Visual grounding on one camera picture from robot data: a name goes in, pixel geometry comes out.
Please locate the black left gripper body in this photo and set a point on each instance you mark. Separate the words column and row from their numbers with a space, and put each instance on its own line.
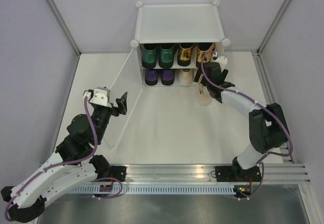
column 103, row 117

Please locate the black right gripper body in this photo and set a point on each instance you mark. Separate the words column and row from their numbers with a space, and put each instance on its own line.
column 225, row 73

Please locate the beige sneaker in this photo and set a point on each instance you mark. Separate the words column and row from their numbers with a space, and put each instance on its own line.
column 203, row 96
column 185, row 77

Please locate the gold pointed shoe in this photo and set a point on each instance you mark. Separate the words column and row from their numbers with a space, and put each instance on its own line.
column 204, row 52
column 185, row 53

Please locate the white cabinet door panel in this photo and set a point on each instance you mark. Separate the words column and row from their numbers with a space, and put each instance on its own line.
column 128, row 80

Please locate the gold pointed shoe front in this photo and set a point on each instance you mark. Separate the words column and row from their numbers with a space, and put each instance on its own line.
column 204, row 52

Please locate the beige sneaker front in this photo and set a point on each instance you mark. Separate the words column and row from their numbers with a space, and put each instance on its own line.
column 203, row 96

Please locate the purple loafer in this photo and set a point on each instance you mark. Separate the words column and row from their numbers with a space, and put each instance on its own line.
column 167, row 77
column 151, row 77

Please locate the green loafer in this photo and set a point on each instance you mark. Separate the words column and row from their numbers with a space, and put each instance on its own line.
column 166, row 55
column 149, row 55

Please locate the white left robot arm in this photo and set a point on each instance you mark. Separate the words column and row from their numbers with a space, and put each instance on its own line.
column 73, row 163

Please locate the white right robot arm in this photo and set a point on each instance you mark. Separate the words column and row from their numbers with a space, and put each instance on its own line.
column 268, row 128

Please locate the white plastic shoe cabinet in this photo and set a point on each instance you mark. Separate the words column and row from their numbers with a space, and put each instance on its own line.
column 161, row 24

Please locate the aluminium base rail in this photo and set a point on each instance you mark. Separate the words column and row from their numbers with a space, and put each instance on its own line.
column 179, row 173

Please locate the white slotted cable duct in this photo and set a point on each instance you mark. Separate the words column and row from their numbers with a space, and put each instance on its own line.
column 155, row 189

